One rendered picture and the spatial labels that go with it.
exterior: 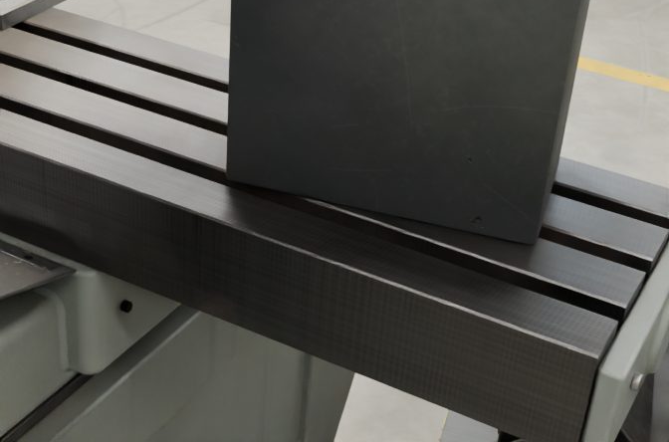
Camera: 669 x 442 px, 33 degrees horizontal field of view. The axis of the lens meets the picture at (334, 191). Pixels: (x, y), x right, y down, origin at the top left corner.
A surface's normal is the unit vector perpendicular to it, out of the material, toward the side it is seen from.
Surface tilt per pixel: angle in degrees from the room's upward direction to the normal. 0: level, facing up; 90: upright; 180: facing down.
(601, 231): 0
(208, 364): 90
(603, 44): 0
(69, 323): 90
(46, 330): 90
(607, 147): 0
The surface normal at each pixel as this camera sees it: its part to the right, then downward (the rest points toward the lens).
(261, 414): 0.88, 0.29
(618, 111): 0.07, -0.86
